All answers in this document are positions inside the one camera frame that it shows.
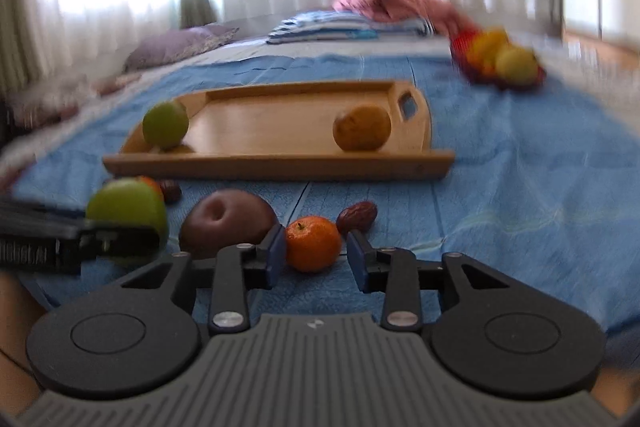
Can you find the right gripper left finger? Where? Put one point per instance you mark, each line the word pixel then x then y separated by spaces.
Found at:
pixel 230 275

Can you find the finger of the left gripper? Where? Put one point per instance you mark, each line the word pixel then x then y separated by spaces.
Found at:
pixel 111 240

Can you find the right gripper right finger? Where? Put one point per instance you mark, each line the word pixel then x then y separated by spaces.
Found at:
pixel 401 277

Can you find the green apple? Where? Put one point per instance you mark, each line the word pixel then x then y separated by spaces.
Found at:
pixel 127 201
pixel 165 125

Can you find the dark purple plum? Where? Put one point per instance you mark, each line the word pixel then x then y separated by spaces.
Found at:
pixel 225 218

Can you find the red jujube date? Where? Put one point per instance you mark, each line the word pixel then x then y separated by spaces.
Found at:
pixel 171 191
pixel 358 217

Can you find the large orange fruit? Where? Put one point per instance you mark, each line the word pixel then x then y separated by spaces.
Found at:
pixel 361 128

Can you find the pile of clothes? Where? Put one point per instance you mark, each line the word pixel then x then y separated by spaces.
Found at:
pixel 52 102

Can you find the wooden serving tray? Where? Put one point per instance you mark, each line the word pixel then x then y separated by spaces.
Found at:
pixel 283 132

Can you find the purple pillow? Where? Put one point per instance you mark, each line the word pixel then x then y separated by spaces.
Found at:
pixel 176 45

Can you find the small orange in bowl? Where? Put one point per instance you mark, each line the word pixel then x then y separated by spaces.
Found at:
pixel 488 70

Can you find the yellow mango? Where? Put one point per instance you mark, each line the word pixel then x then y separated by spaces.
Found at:
pixel 517 66

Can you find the red fruit bowl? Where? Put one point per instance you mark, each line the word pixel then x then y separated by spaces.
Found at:
pixel 458 46

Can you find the yellow starfruit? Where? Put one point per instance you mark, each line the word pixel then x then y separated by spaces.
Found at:
pixel 484 46

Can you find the blue striped pillow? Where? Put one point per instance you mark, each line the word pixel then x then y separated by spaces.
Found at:
pixel 333 25

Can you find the pink crumpled blanket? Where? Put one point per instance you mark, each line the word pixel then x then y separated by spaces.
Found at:
pixel 444 17

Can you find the white bed sheet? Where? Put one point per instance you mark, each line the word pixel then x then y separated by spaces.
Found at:
pixel 608 72

